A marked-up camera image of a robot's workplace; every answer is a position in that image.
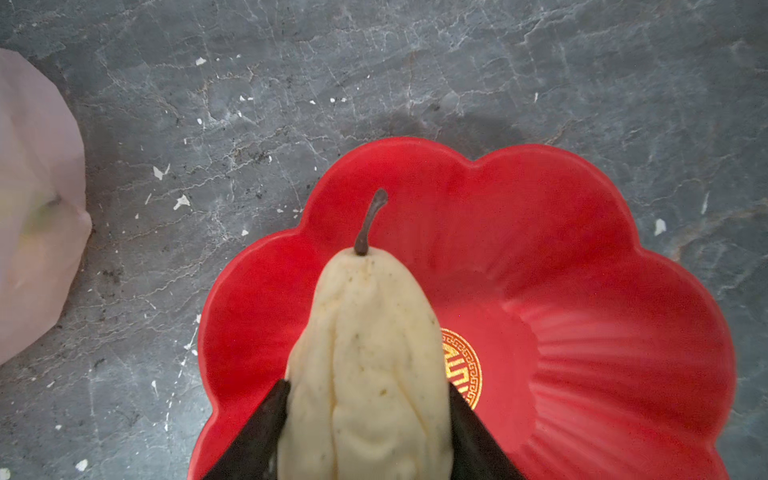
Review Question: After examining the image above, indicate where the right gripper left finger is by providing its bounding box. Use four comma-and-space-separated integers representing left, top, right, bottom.
204, 379, 291, 480

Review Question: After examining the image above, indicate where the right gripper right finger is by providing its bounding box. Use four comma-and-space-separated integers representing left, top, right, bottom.
448, 383, 525, 480

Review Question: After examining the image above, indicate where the pink plastic fruit-print bag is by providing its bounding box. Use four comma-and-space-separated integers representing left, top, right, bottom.
1, 49, 92, 361

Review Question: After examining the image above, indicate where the red flower-shaped plate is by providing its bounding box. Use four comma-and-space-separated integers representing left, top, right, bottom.
188, 137, 736, 479

